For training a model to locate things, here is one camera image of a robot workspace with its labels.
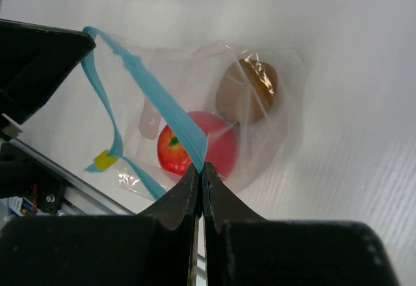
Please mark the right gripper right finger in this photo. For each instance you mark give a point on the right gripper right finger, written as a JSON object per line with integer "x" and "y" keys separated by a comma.
{"x": 243, "y": 248}

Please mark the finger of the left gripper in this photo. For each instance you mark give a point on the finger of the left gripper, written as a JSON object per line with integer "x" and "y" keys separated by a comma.
{"x": 35, "y": 60}

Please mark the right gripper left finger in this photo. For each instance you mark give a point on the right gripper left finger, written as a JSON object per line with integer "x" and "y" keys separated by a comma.
{"x": 155, "y": 247}

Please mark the fake red apple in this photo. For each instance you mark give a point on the fake red apple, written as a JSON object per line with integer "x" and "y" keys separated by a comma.
{"x": 222, "y": 149}

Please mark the clear zip top bag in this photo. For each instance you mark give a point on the clear zip top bag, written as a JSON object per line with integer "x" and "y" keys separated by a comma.
{"x": 169, "y": 109}

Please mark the fake brown kiwi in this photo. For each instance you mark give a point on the fake brown kiwi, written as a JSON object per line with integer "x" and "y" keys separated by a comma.
{"x": 247, "y": 91}

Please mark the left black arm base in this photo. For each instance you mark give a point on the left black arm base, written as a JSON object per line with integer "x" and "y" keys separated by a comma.
{"x": 24, "y": 176}

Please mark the aluminium mounting rail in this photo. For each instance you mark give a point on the aluminium mounting rail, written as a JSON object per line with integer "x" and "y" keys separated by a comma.
{"x": 79, "y": 198}

